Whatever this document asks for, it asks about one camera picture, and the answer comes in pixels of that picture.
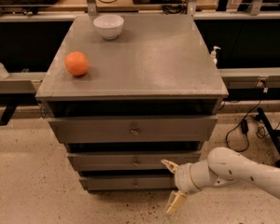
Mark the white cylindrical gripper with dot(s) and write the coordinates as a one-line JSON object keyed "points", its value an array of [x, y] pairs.
{"points": [[182, 178]]}

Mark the grey drawer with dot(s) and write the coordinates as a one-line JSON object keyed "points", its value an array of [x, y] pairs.
{"points": [[133, 129], [127, 182], [128, 160]]}

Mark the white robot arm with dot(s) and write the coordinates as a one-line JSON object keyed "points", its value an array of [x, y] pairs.
{"points": [[222, 167]]}

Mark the grey top drawer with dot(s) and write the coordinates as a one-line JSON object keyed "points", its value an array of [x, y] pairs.
{"points": [[133, 129]]}

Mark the grey bottom drawer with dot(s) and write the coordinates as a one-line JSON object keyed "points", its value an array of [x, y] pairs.
{"points": [[127, 182]]}

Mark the grey wooden drawer cabinet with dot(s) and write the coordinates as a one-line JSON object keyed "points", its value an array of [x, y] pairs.
{"points": [[159, 66]]}

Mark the black stand leg with wheel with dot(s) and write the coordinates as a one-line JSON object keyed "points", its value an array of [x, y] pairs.
{"points": [[273, 133]]}

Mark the white pump dispenser bottle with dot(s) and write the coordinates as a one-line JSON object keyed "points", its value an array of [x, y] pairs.
{"points": [[213, 54]]}

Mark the orange fruit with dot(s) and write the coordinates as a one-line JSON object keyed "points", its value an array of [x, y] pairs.
{"points": [[76, 63]]}

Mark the white ceramic bowl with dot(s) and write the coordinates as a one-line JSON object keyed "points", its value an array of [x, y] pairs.
{"points": [[109, 26]]}

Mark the black bracket leg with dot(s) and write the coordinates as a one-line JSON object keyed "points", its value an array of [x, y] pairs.
{"points": [[7, 115]]}

